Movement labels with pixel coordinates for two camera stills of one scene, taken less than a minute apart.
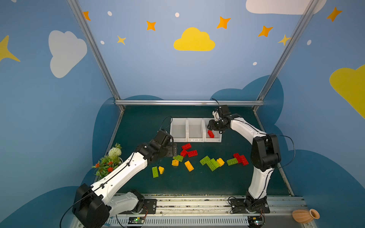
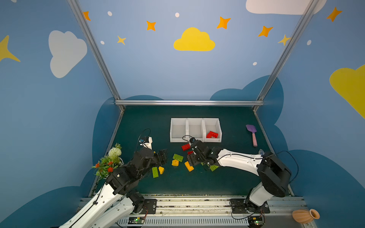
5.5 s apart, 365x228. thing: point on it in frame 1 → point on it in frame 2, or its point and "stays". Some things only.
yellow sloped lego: (161, 170) stays
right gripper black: (212, 125) → (195, 155)
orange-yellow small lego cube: (175, 163) stays
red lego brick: (187, 147) stays
